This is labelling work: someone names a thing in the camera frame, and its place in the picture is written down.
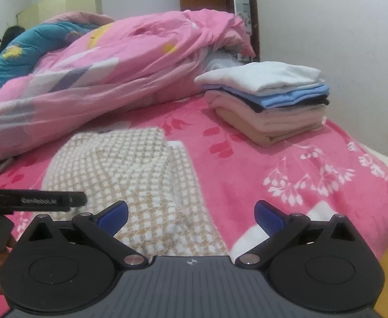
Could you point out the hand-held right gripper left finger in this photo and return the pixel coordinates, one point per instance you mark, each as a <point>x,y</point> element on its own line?
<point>114,217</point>

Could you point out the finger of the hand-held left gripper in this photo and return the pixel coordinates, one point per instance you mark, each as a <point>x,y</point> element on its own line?
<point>78,199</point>

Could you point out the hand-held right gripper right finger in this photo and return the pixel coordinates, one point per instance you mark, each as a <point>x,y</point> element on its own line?
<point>268,217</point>

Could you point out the beige white houndstooth knit cardigan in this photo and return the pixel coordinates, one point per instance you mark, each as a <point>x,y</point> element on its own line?
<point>131,172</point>

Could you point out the tan folded cloth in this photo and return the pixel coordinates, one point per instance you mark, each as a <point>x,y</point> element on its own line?
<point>266,137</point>

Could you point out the light blue folded cloth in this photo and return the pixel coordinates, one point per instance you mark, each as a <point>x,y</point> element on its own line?
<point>290,97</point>

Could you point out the white folded cloth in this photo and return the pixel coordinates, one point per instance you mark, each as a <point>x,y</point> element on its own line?
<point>263,74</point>

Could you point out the pink grey floral quilt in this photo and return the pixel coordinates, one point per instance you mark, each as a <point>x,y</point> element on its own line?
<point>131,63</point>

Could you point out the blue patterned pillow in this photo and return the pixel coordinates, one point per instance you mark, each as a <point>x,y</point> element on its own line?
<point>35,43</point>

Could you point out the dark cloth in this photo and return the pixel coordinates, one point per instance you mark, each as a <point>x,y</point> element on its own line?
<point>10,38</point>

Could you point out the pale yellow wardrobe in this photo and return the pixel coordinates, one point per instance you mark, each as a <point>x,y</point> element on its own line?
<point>64,6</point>

